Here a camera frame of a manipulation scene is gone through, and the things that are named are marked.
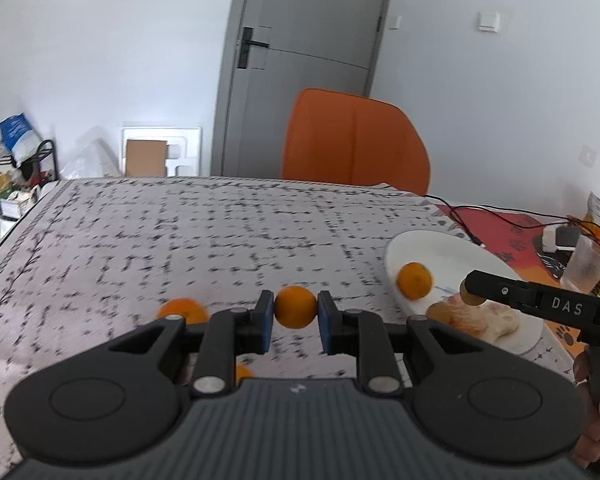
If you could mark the grey door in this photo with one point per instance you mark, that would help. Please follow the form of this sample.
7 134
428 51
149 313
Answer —
305 85

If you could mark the small orange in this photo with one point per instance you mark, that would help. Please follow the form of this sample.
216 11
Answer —
295 307

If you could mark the clear plastic cup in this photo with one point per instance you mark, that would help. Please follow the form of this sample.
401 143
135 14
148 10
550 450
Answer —
586 265

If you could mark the white light switch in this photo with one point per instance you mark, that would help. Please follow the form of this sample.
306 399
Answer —
488 21

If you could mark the pinkish peeled pomelo piece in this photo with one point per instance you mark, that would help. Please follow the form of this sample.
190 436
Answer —
467 322

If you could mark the black metal rack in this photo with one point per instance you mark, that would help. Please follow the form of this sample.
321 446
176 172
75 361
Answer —
50 155

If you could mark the small white wall switch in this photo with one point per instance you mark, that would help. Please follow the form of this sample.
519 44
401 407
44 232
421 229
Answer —
395 22

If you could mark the blue and white bag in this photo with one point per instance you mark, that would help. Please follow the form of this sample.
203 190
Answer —
19 139

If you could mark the clear plastic bag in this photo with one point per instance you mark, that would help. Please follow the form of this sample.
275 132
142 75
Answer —
92 160

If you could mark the white foam packaging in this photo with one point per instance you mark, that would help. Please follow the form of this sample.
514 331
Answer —
185 137

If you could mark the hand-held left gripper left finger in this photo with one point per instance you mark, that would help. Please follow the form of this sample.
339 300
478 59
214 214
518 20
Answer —
265 320

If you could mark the white and black charger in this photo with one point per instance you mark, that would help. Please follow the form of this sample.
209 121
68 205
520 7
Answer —
560 237

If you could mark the white bowl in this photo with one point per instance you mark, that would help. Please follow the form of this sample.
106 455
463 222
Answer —
445 252

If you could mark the yellow-green round fruit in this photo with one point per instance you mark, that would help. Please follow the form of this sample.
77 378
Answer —
439 313

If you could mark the orange chair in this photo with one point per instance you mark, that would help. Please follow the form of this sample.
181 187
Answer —
355 145

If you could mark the small yellow fruit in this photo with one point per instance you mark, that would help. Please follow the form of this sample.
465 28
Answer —
243 372

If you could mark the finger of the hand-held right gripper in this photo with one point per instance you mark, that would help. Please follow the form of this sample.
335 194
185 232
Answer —
495 287

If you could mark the pale peeled pomelo piece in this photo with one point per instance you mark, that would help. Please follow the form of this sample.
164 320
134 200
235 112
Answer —
502 321

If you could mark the white shopping bag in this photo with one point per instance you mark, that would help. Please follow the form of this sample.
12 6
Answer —
17 205

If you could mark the red patterned mat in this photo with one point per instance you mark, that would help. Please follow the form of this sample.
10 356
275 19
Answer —
510 232

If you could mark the brown kiwi fruits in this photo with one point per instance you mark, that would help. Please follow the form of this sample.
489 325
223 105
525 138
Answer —
469 294

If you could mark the large orange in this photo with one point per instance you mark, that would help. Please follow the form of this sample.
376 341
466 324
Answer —
415 280
180 309

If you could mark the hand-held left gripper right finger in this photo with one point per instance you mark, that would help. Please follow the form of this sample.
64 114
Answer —
326 322

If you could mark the brown cardboard sheet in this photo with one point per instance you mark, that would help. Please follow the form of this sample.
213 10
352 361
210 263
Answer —
146 158

